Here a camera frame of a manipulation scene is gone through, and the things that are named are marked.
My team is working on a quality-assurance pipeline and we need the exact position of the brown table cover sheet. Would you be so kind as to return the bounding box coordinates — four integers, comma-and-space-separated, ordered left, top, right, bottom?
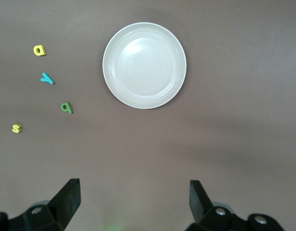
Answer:
0, 0, 296, 231

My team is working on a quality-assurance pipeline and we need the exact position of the beige brown plate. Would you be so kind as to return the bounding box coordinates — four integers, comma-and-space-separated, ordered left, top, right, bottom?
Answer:
102, 22, 187, 110

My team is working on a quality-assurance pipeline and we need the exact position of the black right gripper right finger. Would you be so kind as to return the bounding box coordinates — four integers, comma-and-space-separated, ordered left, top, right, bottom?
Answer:
186, 180, 285, 231

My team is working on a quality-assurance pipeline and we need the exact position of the yellow foam letter a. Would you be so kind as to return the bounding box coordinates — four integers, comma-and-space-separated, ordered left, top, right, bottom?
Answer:
33, 45, 47, 57

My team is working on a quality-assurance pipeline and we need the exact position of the green foam letter q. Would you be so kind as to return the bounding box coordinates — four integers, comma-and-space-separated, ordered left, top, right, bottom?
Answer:
60, 102, 74, 115

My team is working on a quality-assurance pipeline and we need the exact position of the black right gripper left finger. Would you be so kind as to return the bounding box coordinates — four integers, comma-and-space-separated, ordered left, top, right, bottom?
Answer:
0, 178, 80, 231

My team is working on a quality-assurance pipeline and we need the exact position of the teal foam letter y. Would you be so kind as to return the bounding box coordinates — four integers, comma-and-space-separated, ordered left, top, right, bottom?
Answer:
40, 72, 55, 85

